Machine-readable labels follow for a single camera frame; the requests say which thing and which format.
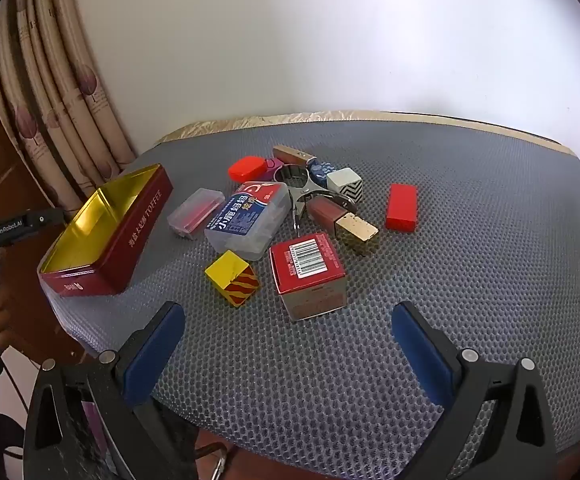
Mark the red toffee tin box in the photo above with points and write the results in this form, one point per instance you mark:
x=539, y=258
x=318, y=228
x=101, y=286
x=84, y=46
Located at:
x=97, y=253

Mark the beige patterned curtain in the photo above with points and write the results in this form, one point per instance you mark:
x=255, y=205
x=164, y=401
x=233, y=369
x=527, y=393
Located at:
x=53, y=105

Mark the yellow red striped cube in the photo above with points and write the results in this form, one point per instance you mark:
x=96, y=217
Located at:
x=233, y=278

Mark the clear case red insert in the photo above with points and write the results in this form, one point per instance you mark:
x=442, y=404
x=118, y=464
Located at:
x=191, y=216

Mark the red rectangular block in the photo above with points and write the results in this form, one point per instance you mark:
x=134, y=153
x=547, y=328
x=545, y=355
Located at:
x=402, y=208

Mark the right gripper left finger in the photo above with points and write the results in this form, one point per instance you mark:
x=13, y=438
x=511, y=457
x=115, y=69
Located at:
x=96, y=420

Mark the pink eraser block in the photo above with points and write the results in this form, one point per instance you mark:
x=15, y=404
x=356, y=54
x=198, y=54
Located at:
x=271, y=166

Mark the orange red rounded case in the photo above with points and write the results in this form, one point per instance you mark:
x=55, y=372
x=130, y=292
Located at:
x=248, y=168

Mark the grey honeycomb mat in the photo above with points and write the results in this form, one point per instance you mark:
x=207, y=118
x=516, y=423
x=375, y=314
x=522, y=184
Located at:
x=494, y=262

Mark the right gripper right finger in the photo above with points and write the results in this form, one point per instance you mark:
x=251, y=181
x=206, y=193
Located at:
x=518, y=442

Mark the gold cap lipstick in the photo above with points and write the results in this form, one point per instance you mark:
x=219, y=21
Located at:
x=345, y=226

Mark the clear box blue label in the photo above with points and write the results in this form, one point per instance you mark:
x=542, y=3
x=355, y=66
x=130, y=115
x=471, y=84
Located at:
x=249, y=220

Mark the white zigzag cube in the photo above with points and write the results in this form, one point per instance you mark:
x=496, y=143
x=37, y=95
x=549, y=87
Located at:
x=347, y=182

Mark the red barcode carton box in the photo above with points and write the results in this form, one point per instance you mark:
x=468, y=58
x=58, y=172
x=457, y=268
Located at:
x=309, y=276

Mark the blue patterned small box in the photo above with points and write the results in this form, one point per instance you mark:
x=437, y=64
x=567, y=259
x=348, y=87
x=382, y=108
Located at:
x=319, y=170

